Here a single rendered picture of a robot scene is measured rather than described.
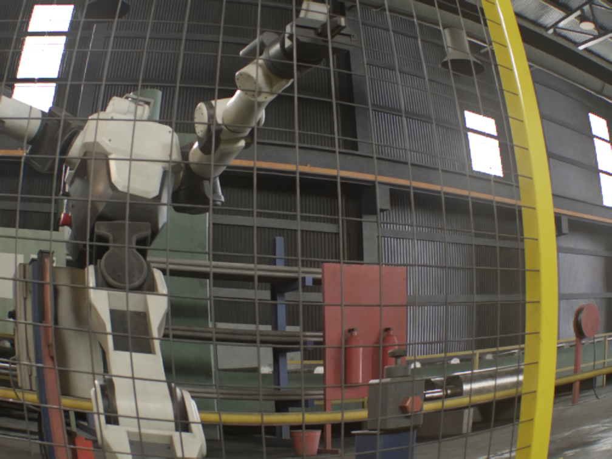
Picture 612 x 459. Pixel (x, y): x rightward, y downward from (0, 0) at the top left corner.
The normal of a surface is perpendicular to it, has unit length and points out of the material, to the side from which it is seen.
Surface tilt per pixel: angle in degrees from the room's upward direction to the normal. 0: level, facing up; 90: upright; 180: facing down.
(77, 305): 90
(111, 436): 51
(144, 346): 57
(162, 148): 63
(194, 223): 90
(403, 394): 90
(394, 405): 90
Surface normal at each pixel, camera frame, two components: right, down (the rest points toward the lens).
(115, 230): 0.24, -0.64
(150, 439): 0.23, 0.51
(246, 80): -0.66, 0.59
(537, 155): 0.46, -0.18
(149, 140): 0.53, -0.59
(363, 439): -0.89, -0.07
